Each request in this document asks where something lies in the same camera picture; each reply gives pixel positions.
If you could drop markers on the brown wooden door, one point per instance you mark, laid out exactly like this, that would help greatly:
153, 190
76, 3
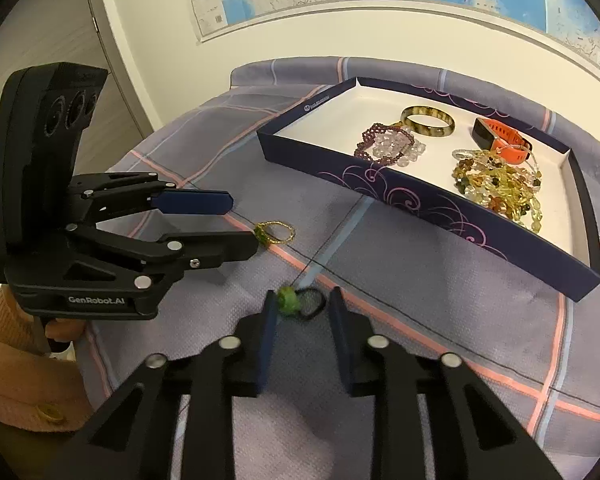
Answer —
40, 20

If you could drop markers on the amber green bangle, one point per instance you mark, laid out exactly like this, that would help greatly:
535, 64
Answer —
415, 127

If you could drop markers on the dark blue jewelry box tray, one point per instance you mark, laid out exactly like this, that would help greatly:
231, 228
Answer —
330, 125

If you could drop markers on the orange wrist watch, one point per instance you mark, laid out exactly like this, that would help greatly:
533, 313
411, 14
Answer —
505, 142

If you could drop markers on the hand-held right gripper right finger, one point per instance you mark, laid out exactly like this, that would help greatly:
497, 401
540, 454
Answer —
341, 345

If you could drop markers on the person's left forearm orange sleeve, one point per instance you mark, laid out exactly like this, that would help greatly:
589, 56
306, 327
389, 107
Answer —
10, 375

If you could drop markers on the person's left hand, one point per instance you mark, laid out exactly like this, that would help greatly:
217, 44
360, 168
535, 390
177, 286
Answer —
62, 335

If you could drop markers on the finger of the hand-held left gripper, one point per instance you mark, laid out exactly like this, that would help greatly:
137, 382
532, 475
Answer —
195, 203
215, 249

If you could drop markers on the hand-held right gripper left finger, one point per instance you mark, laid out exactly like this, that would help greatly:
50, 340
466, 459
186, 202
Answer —
267, 345

